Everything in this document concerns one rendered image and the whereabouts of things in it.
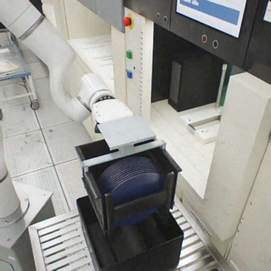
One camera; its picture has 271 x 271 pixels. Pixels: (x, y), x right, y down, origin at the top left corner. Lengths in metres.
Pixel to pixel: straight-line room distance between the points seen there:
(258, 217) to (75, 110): 0.62
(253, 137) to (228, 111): 0.10
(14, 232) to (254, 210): 0.85
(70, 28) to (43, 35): 1.92
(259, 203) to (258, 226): 0.08
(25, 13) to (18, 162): 2.02
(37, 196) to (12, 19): 0.76
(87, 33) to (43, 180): 1.37
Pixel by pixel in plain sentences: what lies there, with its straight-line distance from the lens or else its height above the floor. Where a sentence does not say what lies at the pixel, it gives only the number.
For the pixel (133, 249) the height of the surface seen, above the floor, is 0.77.
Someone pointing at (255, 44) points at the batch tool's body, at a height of 1.47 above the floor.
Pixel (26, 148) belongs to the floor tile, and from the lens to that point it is 2.83.
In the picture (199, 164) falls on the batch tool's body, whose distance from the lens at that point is 1.24.
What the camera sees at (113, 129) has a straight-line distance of 0.71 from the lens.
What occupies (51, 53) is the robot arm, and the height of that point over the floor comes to 1.41.
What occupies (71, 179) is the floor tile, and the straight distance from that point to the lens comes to 2.41.
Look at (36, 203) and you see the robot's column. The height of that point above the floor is 0.76.
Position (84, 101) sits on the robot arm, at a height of 1.26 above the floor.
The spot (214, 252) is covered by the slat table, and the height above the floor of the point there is 0.76.
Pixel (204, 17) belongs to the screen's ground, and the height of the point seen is 1.49.
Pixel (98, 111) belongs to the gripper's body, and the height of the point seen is 1.28.
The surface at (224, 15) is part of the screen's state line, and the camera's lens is 0.80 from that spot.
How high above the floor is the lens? 1.70
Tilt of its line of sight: 37 degrees down
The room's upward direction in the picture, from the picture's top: straight up
